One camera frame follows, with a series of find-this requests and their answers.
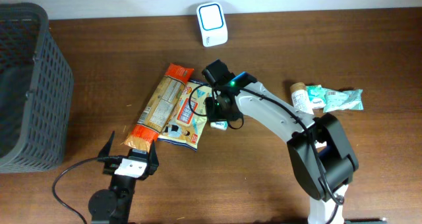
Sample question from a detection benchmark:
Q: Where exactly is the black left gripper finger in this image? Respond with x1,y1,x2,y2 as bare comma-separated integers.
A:
148,141,159,167
98,131,115,158

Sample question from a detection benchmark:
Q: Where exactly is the small teal white packet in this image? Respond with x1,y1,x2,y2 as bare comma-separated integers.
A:
210,121,228,130

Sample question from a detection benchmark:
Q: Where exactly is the orange spaghetti package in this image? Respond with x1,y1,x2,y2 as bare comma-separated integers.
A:
124,63,194,152

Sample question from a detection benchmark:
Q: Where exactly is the white green tube beige cap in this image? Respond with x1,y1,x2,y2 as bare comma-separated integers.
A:
290,82,314,115

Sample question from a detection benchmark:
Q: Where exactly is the small teal tissue box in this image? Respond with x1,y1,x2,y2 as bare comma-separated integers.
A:
306,85,326,109

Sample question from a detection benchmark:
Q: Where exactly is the teal tissue pouch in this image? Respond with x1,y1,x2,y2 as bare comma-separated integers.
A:
323,89,363,113

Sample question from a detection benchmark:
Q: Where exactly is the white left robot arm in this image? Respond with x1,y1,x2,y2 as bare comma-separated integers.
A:
88,133,159,224

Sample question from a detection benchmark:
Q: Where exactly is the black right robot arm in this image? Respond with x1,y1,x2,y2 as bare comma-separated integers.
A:
202,60,359,223

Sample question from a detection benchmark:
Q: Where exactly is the grey plastic mesh basket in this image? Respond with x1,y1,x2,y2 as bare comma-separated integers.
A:
1,3,74,173

